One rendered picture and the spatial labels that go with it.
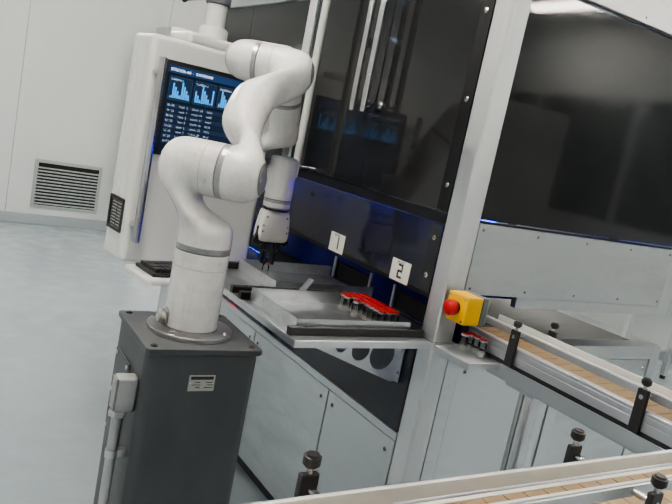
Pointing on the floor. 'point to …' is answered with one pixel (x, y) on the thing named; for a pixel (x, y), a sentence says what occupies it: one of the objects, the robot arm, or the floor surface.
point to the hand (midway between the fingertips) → (267, 257)
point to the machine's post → (460, 233)
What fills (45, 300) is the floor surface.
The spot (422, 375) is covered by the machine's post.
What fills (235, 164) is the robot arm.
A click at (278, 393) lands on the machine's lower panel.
